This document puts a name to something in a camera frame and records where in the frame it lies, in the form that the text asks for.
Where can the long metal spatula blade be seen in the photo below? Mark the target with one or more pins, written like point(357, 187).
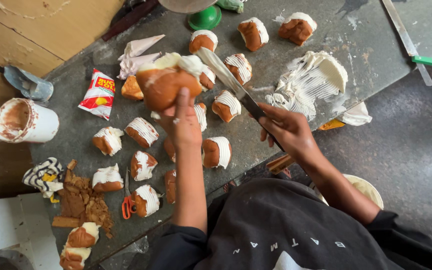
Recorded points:
point(401, 32)

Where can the large brown cream-topped bun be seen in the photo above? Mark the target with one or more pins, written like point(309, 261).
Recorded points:
point(165, 84)

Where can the white tub with chocolate smears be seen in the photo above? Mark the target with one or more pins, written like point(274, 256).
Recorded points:
point(32, 122)

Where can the person's left hand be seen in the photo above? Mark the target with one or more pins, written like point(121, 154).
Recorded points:
point(183, 129)

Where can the green-based cake turntable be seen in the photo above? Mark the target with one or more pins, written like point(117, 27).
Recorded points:
point(204, 18)

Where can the wooden plank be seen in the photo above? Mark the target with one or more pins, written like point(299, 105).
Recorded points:
point(279, 164)

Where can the scattered small cream-striped buns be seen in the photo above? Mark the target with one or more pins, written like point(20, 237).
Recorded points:
point(143, 131)

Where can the yellow wrapper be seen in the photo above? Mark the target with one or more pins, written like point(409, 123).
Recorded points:
point(331, 125)

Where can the dark brown stick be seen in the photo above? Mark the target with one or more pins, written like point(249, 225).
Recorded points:
point(129, 18)

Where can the person's right hand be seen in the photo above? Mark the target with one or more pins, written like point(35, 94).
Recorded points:
point(291, 129)

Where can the person's black shirt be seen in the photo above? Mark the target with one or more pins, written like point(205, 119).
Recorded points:
point(283, 232)

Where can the pile of brown cake scraps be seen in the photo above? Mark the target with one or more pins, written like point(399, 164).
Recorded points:
point(83, 204)

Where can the person's right fingers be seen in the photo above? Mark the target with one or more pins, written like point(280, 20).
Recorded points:
point(267, 120)

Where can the crumpled white paper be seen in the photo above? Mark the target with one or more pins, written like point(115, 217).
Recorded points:
point(356, 114)

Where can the green plastic bag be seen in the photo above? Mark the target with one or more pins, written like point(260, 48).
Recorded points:
point(231, 4)

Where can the white plastic bucket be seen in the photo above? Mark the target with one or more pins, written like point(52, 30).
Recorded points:
point(368, 187)

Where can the striped black and white cloth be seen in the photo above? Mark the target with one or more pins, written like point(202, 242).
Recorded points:
point(43, 174)

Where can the red and white snack packet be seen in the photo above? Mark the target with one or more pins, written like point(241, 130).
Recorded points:
point(98, 95)

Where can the white cream piping bag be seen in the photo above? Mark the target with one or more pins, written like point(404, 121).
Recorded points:
point(135, 64)
point(141, 45)

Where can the heap of white cream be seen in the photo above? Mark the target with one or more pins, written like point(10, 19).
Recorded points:
point(319, 77)

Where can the clear plastic wrap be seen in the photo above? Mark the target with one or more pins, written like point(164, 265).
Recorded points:
point(126, 255)

